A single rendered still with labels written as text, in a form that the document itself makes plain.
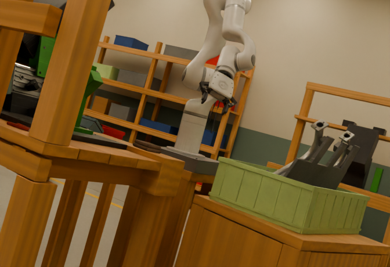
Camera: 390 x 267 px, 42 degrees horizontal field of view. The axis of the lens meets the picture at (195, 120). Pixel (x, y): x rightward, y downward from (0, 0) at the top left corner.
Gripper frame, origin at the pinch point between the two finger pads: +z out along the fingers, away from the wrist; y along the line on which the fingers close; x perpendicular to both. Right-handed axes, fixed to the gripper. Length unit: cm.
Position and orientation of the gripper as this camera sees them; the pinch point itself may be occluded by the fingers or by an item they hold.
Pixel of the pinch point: (214, 105)
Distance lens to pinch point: 193.0
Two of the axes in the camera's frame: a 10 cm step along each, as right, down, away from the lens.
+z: -2.6, 7.4, -6.2
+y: 8.5, 4.8, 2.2
